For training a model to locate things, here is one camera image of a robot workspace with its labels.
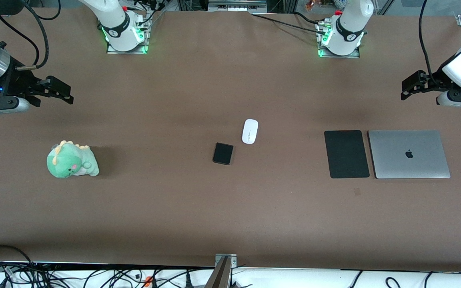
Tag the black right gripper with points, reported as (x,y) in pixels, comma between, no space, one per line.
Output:
(13,80)

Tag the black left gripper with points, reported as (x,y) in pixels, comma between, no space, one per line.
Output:
(435,79)

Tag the white computer mouse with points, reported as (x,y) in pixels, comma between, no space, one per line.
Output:
(250,131)

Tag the small black square box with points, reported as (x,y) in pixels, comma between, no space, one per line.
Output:
(223,153)

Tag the metal base plate right arm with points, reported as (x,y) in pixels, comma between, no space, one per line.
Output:
(147,40)

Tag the metal base plate left arm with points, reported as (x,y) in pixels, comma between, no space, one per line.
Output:
(319,40)

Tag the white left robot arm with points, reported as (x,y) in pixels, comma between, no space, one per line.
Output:
(350,24)

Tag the black mouse pad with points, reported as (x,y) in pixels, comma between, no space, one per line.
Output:
(346,154)

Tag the silver closed laptop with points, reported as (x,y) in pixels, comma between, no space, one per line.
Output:
(408,154)

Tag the green dinosaur plush toy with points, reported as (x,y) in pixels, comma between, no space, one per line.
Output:
(70,162)

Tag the metal table edge bracket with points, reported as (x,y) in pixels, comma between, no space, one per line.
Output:
(224,272)

